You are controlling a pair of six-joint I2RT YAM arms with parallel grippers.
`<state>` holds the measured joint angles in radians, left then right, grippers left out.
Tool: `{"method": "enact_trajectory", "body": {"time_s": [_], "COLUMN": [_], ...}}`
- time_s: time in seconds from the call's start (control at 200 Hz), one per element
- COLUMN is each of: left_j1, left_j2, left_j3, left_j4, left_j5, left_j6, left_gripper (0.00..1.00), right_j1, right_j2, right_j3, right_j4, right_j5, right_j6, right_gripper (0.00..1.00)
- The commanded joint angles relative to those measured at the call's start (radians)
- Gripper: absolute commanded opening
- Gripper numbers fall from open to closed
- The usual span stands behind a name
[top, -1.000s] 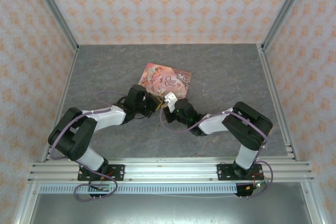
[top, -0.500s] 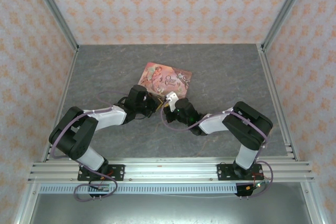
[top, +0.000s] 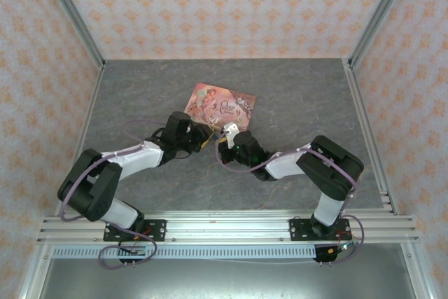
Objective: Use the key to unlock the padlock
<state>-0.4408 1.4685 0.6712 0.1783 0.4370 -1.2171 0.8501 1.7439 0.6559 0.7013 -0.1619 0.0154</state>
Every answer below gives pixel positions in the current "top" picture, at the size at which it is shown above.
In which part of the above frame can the small electronics board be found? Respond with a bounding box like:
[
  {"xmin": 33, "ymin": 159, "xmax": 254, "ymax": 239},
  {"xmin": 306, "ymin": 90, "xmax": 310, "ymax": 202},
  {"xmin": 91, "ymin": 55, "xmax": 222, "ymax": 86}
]
[
  {"xmin": 120, "ymin": 246, "xmax": 147, "ymax": 257},
  {"xmin": 327, "ymin": 242, "xmax": 353, "ymax": 255}
]

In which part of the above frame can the aluminium upright frame post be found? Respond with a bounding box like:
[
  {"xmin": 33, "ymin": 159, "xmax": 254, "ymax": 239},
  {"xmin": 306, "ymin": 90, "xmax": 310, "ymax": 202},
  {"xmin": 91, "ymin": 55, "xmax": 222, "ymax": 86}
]
[
  {"xmin": 347, "ymin": 0, "xmax": 418, "ymax": 66},
  {"xmin": 37, "ymin": 0, "xmax": 106, "ymax": 69}
]

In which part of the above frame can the aluminium front rail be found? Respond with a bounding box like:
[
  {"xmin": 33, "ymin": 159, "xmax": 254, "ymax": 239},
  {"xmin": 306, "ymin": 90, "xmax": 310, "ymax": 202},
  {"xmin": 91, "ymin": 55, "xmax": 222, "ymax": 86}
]
[{"xmin": 36, "ymin": 209, "xmax": 420, "ymax": 244}]

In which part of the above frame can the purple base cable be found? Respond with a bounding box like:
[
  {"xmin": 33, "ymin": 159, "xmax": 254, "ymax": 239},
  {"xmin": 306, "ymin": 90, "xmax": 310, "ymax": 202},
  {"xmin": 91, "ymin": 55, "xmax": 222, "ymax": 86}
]
[
  {"xmin": 320, "ymin": 212, "xmax": 368, "ymax": 265},
  {"xmin": 98, "ymin": 228, "xmax": 159, "ymax": 269}
]

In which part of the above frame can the aluminium table side rail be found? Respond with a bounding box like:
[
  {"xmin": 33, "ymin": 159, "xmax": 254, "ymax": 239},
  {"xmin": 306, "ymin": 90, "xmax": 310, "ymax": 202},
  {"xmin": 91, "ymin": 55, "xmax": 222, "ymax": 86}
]
[
  {"xmin": 71, "ymin": 62, "xmax": 106, "ymax": 163},
  {"xmin": 344, "ymin": 60, "xmax": 399, "ymax": 214}
]

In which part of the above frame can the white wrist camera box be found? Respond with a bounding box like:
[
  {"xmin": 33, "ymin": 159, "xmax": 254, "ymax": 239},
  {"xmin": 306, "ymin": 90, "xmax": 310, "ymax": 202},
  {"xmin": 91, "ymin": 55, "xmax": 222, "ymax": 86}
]
[{"xmin": 223, "ymin": 121, "xmax": 242, "ymax": 150}]

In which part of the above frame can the grey metal shelf panel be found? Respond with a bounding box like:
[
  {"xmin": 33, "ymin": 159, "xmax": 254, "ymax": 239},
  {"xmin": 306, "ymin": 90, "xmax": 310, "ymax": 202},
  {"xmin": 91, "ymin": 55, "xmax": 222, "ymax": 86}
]
[{"xmin": 37, "ymin": 256, "xmax": 418, "ymax": 299}]

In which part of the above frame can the white slotted cable duct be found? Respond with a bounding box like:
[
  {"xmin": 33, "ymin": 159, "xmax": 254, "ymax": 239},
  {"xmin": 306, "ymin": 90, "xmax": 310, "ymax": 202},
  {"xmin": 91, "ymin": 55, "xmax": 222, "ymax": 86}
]
[{"xmin": 51, "ymin": 245, "xmax": 327, "ymax": 260}]

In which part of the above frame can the pink illustrated storybook tin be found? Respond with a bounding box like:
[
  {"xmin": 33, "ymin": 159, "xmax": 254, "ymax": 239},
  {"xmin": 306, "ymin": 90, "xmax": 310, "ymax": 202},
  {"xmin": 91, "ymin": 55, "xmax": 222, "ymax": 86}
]
[{"xmin": 183, "ymin": 82, "xmax": 258, "ymax": 132}]

